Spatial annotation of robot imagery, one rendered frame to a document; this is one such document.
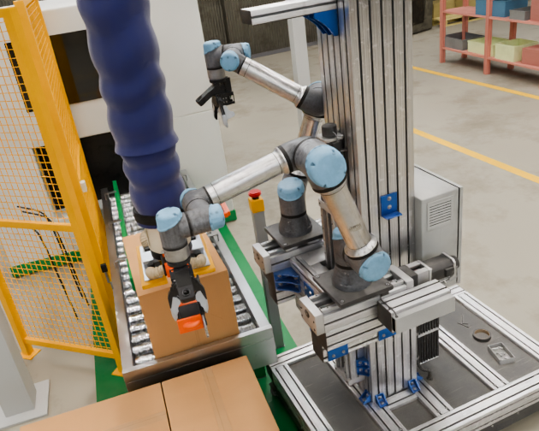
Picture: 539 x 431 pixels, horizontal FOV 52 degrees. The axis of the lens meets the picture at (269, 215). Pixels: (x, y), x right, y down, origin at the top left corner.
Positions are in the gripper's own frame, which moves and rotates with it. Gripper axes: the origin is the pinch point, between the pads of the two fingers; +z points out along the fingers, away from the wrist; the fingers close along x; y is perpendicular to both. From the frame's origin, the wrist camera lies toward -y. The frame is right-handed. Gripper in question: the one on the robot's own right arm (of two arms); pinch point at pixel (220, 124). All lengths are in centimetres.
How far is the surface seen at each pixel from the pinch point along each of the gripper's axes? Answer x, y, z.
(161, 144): -39, -34, -10
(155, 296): -23, -48, 59
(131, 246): 24, -50, 57
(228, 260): 41, 2, 92
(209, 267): -45, -27, 41
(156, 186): -38, -39, 5
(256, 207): 22, 18, 56
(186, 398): -47, -49, 98
